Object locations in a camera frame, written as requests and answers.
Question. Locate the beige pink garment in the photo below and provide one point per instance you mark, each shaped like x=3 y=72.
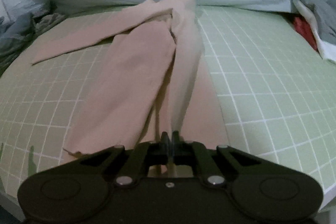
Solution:
x=136 y=69

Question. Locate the white cloth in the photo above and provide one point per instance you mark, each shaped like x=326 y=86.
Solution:
x=321 y=43

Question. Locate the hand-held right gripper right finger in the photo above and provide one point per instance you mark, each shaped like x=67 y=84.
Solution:
x=176 y=146

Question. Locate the small grey cloth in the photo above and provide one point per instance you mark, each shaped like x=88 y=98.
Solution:
x=48 y=22

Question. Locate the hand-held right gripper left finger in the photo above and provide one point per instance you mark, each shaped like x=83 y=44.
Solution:
x=165 y=146

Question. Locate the blue denim garment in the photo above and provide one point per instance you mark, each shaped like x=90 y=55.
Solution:
x=14 y=29

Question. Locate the red cloth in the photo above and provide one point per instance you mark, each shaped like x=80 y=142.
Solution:
x=304 y=29

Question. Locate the green grid mat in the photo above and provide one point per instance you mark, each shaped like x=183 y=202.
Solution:
x=262 y=82

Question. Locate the dark grey fabric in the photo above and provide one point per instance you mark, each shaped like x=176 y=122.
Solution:
x=326 y=19

